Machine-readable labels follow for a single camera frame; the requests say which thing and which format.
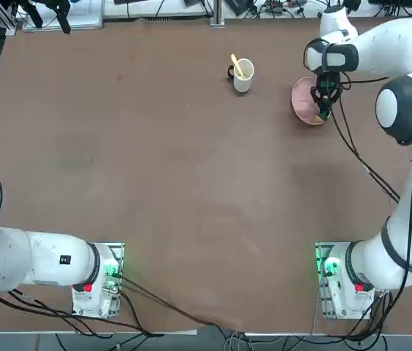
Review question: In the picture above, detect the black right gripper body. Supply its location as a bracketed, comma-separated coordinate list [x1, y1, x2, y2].
[314, 71, 340, 99]

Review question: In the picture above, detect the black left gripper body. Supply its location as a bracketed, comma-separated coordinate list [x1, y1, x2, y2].
[15, 0, 70, 8]

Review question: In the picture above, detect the pink plate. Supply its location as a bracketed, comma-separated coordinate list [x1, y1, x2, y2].
[291, 76, 333, 127]

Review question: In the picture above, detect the metal framed white tray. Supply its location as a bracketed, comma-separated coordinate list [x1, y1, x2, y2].
[22, 0, 104, 33]

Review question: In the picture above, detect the yellow spoon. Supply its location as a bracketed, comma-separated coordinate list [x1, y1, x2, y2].
[230, 53, 247, 80]

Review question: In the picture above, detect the power strip with red switches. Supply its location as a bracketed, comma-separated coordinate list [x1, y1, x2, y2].
[264, 0, 291, 12]

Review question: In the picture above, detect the dark grey box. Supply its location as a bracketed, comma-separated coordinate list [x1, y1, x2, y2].
[224, 0, 255, 18]

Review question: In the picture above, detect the aluminium frame rail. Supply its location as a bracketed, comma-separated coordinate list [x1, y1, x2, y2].
[0, 0, 18, 37]

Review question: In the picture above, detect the white mug with black handle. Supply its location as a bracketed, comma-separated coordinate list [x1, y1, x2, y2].
[226, 57, 256, 94]

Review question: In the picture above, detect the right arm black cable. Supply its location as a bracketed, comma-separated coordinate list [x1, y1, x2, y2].
[302, 38, 400, 204]

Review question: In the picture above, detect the upright post with bracket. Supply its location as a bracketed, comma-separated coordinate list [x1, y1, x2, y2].
[209, 0, 226, 28]

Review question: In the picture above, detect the black table cable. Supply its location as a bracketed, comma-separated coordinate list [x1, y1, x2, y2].
[117, 285, 210, 327]
[119, 276, 245, 332]

